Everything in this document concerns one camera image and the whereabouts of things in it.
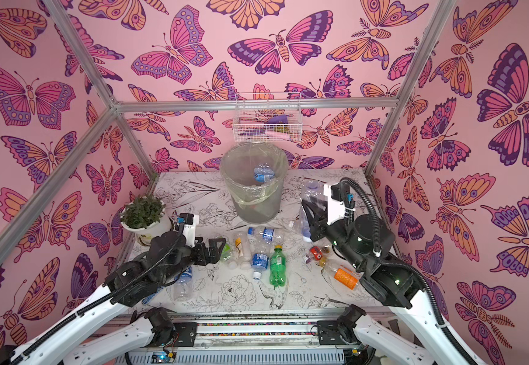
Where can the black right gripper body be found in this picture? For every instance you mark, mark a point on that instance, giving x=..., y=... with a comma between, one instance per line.
x=318, y=226

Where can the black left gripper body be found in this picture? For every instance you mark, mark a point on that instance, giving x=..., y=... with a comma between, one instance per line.
x=199, y=258

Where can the long clear bottle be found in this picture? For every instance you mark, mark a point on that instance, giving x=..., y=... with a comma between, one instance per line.
x=313, y=192

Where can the light green label bottle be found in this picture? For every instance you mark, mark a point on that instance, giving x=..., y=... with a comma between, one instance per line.
x=228, y=256

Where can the small red can bottle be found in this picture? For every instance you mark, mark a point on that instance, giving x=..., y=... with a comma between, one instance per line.
x=318, y=253

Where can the clear bottle blue label large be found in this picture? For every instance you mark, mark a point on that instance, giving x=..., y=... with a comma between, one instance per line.
x=264, y=173

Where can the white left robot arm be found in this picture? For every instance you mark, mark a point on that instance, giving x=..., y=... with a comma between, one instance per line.
x=162, y=265

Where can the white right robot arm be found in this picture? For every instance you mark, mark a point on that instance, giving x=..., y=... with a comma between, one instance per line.
x=365, y=242

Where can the grey mesh waste bin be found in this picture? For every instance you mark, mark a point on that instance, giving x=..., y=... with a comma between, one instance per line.
x=255, y=203

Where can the small blue label bottle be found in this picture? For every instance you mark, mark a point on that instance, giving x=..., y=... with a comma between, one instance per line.
x=184, y=287

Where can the yellow label small bottle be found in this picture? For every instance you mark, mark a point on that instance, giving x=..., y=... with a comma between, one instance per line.
x=243, y=249

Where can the far blue label bottle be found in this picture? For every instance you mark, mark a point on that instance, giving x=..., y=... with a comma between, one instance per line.
x=272, y=236

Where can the green plastic bottle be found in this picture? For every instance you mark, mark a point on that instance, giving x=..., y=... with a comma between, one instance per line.
x=278, y=267

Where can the potted green plant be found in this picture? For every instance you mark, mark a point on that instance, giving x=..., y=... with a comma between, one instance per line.
x=146, y=217

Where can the orange label bottle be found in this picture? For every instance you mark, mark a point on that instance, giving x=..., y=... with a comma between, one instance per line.
x=335, y=270

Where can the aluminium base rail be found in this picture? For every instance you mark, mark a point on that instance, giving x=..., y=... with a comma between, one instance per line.
x=270, y=339

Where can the white wire wall basket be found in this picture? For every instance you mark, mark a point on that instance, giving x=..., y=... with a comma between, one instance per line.
x=268, y=117

